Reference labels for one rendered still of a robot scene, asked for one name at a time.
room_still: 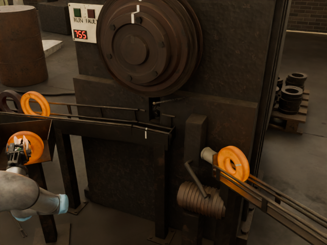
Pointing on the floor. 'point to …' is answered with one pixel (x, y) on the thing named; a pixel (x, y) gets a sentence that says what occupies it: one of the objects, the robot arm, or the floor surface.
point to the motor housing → (197, 210)
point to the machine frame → (99, 165)
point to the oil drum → (21, 47)
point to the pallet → (290, 103)
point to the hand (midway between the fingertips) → (23, 139)
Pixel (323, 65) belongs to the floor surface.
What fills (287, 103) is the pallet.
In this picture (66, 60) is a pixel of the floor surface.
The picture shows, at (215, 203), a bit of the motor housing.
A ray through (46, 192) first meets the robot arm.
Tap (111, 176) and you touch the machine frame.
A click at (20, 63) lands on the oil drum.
